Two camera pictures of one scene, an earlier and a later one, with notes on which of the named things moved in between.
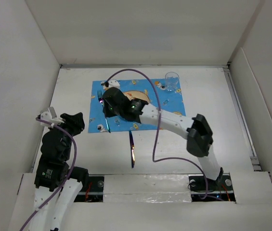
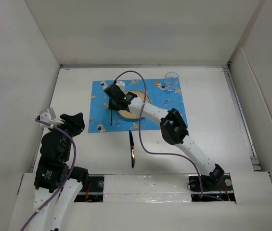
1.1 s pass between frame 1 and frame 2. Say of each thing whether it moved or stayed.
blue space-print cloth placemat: stayed
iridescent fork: moved
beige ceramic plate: stayed
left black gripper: stayed
